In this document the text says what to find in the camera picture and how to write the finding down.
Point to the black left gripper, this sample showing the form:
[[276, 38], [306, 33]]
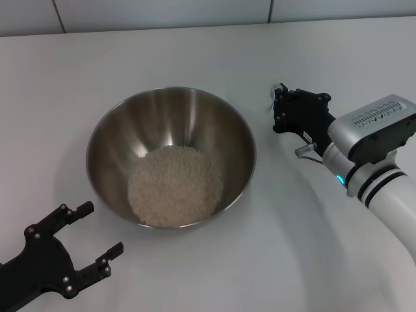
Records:
[[42, 266]]

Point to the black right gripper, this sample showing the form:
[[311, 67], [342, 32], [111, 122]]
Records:
[[308, 120]]

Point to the clear plastic measuring cup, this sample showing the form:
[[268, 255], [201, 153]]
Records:
[[274, 86]]

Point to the stainless steel mixing bowl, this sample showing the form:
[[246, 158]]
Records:
[[162, 120]]

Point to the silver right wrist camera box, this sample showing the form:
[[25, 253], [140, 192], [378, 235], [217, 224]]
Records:
[[373, 130]]

